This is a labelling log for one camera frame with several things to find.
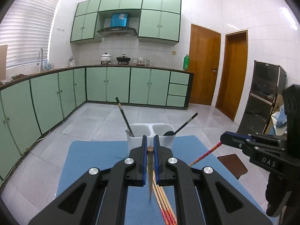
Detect blue table mat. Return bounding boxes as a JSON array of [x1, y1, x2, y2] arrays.
[[54, 137, 271, 224]]

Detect range hood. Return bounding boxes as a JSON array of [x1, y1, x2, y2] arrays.
[[97, 26, 137, 37]]

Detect plain bamboo chopstick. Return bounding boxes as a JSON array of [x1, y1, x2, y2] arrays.
[[147, 146, 154, 200]]

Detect black wok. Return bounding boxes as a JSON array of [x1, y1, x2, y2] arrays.
[[116, 54, 131, 65]]

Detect green lower kitchen cabinets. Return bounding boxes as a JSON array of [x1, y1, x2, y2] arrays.
[[1, 66, 194, 180]]

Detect black glass cabinet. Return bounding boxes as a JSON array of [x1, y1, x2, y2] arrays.
[[237, 60, 287, 134]]

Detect black plastic spoon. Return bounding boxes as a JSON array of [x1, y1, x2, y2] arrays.
[[163, 112, 198, 136]]

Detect chrome sink faucet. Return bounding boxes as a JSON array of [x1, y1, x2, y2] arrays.
[[37, 48, 44, 72]]

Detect cardboard panel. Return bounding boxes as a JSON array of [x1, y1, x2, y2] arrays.
[[0, 45, 8, 81]]

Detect white double utensil holder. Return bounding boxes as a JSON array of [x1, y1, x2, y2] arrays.
[[127, 123, 175, 152]]

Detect wooden door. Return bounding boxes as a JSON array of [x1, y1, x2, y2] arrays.
[[216, 30, 248, 120], [189, 24, 221, 106]]

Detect blue box on hood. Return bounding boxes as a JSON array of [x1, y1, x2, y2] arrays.
[[110, 13, 128, 27]]

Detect brown wooden stool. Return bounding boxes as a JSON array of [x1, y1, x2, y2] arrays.
[[217, 154, 248, 180]]

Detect window blinds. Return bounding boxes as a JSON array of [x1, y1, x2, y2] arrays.
[[1, 0, 59, 68]]

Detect black chopstick gold band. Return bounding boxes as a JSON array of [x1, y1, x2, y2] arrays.
[[115, 97, 134, 137]]

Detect green bottle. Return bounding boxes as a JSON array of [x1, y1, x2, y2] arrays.
[[183, 54, 190, 71]]

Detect white cooking pot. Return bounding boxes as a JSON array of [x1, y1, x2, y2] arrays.
[[100, 52, 111, 65]]

